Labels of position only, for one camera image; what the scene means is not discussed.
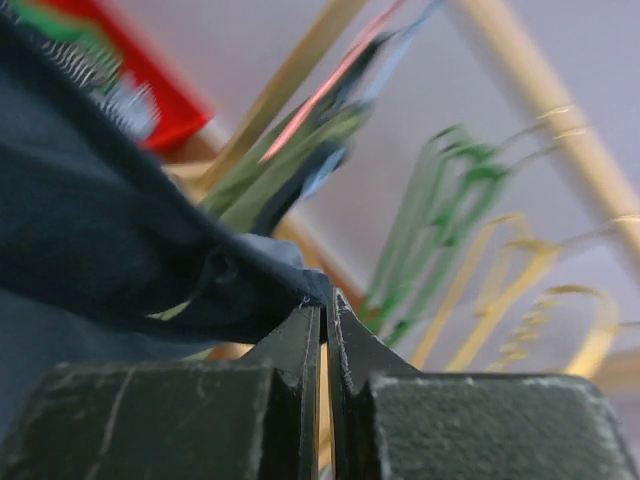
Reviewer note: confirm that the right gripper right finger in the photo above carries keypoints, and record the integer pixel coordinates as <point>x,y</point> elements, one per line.
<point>391,421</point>

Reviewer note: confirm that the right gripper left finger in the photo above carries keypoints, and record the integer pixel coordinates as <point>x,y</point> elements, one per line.
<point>251,418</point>

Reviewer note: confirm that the navy blue tank top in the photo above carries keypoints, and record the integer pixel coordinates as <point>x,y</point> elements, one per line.
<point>103,259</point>

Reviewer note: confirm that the yellow notched hanger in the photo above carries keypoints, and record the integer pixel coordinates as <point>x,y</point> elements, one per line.
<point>593,350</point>

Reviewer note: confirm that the olive green tank top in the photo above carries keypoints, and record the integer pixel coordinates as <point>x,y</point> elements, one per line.
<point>254,196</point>

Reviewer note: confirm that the green hanger back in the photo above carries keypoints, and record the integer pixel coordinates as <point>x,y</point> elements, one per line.
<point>471,191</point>

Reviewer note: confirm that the red plastic bin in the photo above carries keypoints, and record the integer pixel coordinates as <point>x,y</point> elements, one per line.
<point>183,112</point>

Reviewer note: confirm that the blue white striped garment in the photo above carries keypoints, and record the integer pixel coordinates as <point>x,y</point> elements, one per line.
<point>131,106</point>

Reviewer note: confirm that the wooden clothes rack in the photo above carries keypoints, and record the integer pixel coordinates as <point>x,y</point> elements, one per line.
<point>551,100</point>

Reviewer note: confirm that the green garment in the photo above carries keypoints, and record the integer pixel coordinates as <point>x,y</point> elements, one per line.
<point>59,26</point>

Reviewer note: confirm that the light blue wire hanger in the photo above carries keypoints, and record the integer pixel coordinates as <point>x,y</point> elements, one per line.
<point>334,120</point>

